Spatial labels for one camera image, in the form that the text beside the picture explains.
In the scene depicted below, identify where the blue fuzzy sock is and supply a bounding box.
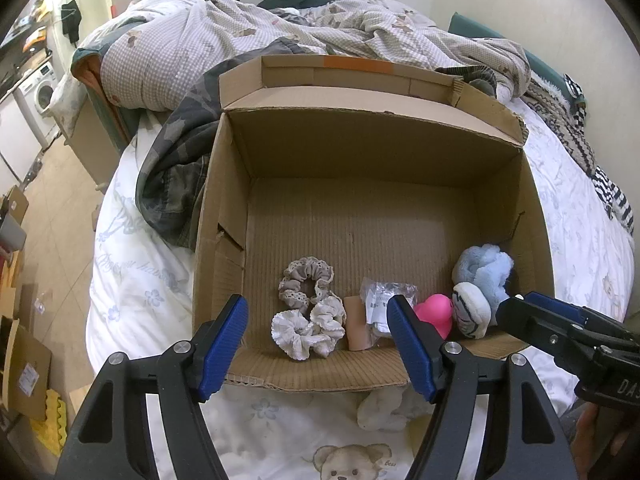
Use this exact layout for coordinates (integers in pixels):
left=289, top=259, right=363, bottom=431
left=452, top=243, right=515, bottom=322

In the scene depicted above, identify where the clear plastic packet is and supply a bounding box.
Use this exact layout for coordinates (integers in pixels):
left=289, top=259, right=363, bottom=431
left=359, top=277, right=419, bottom=341

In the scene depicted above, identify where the yellow foam tray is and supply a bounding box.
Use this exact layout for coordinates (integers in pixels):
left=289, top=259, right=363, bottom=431
left=30, top=387, right=69, bottom=449

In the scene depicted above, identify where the tan makeup sponge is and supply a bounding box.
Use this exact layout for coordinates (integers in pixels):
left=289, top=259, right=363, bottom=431
left=343, top=296, right=374, bottom=352

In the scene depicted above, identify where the white washing machine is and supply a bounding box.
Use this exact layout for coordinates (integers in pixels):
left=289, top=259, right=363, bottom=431
left=17, top=60, right=64, bottom=122

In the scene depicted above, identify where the black hanging bag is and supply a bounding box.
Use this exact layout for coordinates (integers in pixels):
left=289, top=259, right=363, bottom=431
left=60, top=1, right=84, bottom=44

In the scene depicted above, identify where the white cabinet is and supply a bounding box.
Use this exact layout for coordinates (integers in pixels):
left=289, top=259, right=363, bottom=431
left=0, top=95, right=42, bottom=184

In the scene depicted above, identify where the person's right hand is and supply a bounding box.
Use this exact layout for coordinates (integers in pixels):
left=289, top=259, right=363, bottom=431
left=574, top=402, right=640, bottom=480

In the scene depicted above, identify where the wooden bed frame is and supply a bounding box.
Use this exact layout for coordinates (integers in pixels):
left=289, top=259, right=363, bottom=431
left=65, top=95, right=126, bottom=194

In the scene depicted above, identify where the brown cardboard box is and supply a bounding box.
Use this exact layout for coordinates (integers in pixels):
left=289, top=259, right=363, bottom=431
left=192, top=54, right=557, bottom=394

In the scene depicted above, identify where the checked bear-printed duvet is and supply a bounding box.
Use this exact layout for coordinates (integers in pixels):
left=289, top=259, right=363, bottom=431
left=50, top=0, right=532, bottom=114

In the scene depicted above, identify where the patterned knit blanket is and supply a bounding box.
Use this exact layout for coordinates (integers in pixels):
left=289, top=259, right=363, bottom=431
left=520, top=72, right=609, bottom=177

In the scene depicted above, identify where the white grey fuzzy sock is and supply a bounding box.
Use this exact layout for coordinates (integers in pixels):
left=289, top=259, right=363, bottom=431
left=452, top=282, right=494, bottom=341

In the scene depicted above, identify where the grey bin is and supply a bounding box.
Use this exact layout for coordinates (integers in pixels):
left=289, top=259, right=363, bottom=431
left=0, top=212, right=27, bottom=252

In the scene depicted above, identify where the beige lace scrunchie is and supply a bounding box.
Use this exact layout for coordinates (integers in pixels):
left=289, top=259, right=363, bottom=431
left=278, top=256, right=335, bottom=307

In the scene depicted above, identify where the orange box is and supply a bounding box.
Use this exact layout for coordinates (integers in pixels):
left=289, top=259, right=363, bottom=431
left=22, top=27, right=51, bottom=54

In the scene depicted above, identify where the white lace scrunchie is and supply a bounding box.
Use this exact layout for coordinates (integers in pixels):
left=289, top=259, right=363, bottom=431
left=270, top=296, right=347, bottom=362

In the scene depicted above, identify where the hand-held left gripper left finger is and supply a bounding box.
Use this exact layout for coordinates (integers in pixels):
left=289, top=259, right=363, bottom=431
left=55, top=294, right=250, bottom=480

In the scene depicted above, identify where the black white striped cloth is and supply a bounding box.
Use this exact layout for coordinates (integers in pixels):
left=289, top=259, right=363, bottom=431
left=562, top=74, right=640, bottom=234

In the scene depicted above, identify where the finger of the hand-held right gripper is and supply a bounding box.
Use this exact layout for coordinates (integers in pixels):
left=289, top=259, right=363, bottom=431
left=496, top=296, right=640, bottom=367
left=522, top=291, right=632, bottom=342

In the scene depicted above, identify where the flat cardboard box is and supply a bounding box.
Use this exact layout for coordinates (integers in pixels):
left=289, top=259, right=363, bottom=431
left=0, top=317, right=54, bottom=424

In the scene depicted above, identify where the white bear-printed bed sheet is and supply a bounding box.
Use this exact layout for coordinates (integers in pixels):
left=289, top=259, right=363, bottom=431
left=85, top=95, right=632, bottom=480

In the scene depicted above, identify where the white soft cloth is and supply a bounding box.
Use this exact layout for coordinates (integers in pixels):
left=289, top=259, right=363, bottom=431
left=356, top=387, right=435, bottom=433

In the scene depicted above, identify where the green pillow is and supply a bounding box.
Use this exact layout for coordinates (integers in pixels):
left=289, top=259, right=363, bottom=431
left=447, top=11, right=567, bottom=92

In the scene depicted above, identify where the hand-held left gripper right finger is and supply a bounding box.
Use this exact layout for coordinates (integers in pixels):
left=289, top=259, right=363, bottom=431
left=386, top=294, right=584, bottom=480

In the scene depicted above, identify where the pink makeup sponge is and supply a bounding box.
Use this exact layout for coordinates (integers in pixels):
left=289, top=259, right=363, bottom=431
left=413, top=294, right=454, bottom=337

